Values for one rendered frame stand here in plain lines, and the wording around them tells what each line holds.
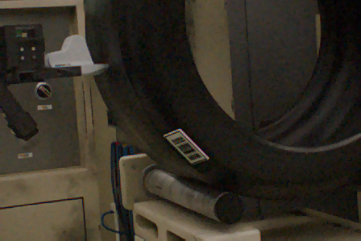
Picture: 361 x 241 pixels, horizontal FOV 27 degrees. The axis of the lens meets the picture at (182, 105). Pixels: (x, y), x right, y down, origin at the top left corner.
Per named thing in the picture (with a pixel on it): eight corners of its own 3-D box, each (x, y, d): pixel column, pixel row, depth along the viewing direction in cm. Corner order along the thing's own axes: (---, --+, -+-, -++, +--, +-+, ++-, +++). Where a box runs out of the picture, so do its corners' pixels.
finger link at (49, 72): (83, 64, 106) (19, 68, 103) (84, 76, 106) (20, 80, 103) (76, 65, 111) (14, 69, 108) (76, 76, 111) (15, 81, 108)
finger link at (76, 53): (111, 32, 109) (47, 35, 106) (114, 73, 109) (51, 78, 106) (105, 34, 112) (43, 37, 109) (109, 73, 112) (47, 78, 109)
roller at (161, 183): (143, 193, 140) (142, 168, 140) (165, 192, 141) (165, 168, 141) (216, 226, 107) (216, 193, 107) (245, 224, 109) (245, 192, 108)
